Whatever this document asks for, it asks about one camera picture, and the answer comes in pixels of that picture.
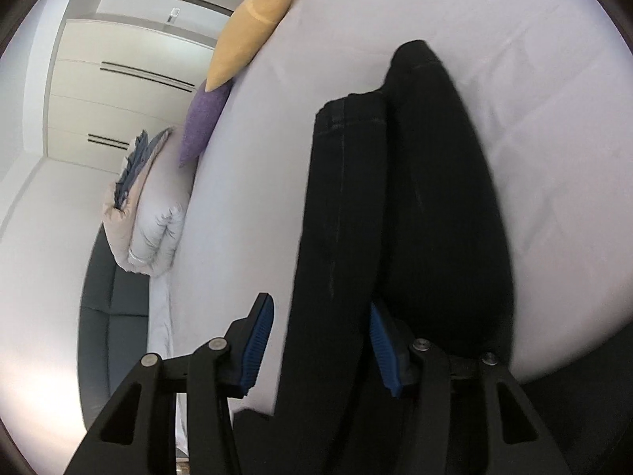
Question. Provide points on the purple pillow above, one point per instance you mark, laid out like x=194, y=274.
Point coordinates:
x=200, y=123

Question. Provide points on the yellow pillow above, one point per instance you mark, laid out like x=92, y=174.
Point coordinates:
x=247, y=29

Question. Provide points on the bed with white sheet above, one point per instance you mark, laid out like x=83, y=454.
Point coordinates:
x=519, y=109

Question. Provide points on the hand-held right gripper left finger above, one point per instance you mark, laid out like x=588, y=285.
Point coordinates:
x=259, y=337

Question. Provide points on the black denim pants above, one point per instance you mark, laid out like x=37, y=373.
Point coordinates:
x=395, y=208

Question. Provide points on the dark grey padded headboard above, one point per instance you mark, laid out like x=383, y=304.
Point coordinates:
x=113, y=316

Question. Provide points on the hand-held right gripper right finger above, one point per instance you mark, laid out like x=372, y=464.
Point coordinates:
x=383, y=352

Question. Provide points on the white light switch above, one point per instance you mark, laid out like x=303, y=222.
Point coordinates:
x=173, y=14

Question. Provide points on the folded beige duvet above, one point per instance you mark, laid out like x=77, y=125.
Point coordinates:
x=153, y=227

